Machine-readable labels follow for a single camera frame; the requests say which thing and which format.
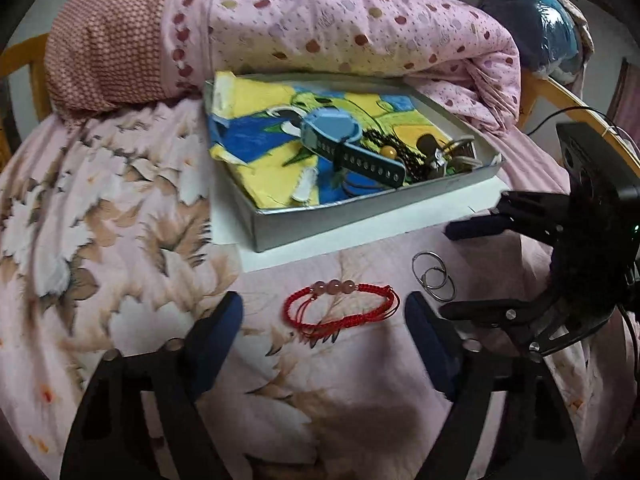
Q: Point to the pink floral bed sheet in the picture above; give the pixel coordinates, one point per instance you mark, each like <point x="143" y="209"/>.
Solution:
<point x="100" y="210"/>

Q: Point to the cartoon drawing sheet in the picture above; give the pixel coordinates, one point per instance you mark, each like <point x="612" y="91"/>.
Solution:
<point x="250" y="135"/>

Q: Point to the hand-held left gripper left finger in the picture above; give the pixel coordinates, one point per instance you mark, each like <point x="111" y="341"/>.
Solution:
<point x="215" y="345"/>

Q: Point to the shallow grey box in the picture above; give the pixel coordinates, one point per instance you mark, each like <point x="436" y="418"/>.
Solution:
<point x="350" y="215"/>

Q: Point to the pink polka dot quilt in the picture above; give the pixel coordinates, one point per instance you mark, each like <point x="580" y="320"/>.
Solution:
<point x="325" y="20"/>

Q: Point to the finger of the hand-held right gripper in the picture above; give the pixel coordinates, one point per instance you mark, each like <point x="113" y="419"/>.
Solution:
<point x="480" y="312"/>
<point x="480" y="227"/>

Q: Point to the plastic wrapped clothes bundle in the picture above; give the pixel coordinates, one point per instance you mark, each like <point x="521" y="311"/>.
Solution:
<point x="535" y="25"/>

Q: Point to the blue smartwatch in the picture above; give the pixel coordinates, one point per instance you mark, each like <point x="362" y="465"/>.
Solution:
<point x="330" y="127"/>

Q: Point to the white paper sheet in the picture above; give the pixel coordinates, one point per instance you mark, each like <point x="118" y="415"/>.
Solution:
<point x="280" y="255"/>

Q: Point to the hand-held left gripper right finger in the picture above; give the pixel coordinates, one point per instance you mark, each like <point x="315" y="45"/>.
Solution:
<point x="425" y="345"/>

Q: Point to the red checkered pillow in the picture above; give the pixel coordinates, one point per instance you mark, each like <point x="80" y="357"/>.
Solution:
<point x="105" y="35"/>

